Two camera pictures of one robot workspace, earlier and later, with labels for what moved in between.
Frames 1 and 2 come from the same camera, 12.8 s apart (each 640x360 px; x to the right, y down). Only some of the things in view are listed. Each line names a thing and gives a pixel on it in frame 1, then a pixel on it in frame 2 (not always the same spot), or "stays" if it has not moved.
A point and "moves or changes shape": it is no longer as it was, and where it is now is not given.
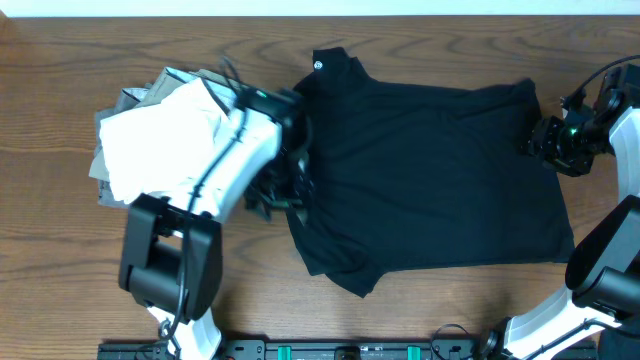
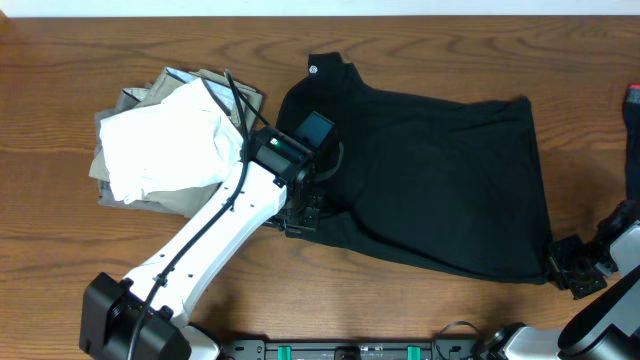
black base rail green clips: [376, 349] stays
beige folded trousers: [167, 83] stays
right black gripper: [545, 138] → [555, 263]
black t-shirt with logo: [418, 176] moves or changes shape
